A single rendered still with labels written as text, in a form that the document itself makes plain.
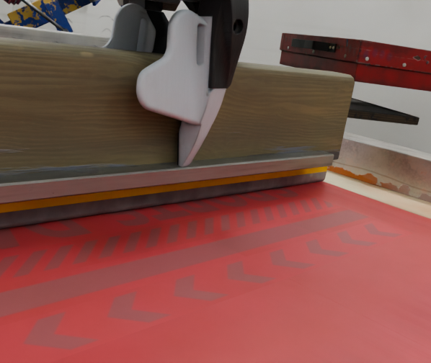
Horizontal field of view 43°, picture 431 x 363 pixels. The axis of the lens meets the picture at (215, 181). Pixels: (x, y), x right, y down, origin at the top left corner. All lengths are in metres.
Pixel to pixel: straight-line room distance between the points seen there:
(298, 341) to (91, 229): 0.14
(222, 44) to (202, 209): 0.12
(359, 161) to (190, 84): 0.27
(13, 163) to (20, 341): 0.10
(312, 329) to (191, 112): 0.14
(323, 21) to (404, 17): 0.40
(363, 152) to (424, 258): 0.20
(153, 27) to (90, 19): 3.76
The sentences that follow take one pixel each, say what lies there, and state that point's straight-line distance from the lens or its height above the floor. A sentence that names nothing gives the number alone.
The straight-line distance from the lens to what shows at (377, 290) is 0.30.
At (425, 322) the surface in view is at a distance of 0.28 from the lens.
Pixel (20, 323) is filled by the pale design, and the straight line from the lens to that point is 0.23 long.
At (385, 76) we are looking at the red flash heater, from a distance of 1.29.
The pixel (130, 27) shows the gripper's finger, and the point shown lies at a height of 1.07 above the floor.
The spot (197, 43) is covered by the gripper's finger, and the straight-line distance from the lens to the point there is 0.33.
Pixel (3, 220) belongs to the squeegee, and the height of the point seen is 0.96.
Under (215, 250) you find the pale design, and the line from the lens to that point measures 0.31.
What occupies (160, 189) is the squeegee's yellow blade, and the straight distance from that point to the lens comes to 0.36.
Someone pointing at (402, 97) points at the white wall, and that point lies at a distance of 2.46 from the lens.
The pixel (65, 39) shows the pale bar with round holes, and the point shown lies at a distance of 0.88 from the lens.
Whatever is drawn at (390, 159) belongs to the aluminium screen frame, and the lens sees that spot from 0.53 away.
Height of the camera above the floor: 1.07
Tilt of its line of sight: 15 degrees down
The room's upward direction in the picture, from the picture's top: 8 degrees clockwise
